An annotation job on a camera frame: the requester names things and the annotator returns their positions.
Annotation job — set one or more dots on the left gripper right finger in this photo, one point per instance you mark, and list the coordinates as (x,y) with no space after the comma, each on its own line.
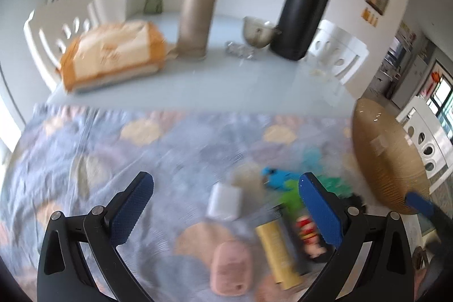
(387,273)

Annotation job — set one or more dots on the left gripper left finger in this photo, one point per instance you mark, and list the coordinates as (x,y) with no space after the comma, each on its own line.
(63,271)

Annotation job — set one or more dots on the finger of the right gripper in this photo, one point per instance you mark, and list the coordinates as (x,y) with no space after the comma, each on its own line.
(420,204)

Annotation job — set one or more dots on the red black toy figurine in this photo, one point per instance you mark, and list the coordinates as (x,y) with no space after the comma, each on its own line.
(309,235)

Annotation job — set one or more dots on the teal translucent toy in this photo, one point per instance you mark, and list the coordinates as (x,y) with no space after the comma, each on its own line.
(335,185)

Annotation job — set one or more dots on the black rectangular box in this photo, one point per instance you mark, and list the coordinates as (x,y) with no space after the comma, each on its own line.
(294,243)

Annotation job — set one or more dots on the light blue translucent toy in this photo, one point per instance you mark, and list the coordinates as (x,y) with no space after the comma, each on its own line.
(312,161)

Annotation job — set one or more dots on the yellow rectangular stick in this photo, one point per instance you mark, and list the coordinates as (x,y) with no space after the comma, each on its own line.
(282,265)

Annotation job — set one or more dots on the green translucent toy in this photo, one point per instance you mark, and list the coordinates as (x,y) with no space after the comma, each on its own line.
(290,197)

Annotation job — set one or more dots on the pink oval case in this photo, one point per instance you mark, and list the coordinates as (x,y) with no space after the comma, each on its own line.
(231,271)

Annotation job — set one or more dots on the white earbuds case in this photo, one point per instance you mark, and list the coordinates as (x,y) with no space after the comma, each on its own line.
(225,202)

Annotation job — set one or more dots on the amber ribbed glass bowl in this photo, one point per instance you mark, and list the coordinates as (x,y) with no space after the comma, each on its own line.
(387,156)

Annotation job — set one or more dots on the white chair far right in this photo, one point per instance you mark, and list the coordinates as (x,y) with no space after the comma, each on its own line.
(429,138)

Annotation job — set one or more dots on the white chair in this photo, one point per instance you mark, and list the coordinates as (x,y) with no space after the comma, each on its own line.
(50,29)
(337,52)
(429,138)

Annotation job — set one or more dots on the floral patterned table cloth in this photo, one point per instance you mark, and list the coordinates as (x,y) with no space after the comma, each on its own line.
(72,158)

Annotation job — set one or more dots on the small metal bowl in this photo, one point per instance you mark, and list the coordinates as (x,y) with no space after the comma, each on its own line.
(258,33)

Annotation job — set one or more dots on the orange tissue paper pack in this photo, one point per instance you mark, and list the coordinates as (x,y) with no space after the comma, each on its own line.
(113,53)

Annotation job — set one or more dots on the large black thermos bottle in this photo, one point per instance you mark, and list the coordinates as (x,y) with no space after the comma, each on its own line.
(297,27)

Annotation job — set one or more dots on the white chair left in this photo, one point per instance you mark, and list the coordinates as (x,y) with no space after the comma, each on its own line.
(50,29)

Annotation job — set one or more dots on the gold thermos flask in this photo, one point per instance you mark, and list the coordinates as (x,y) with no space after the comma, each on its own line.
(194,27)

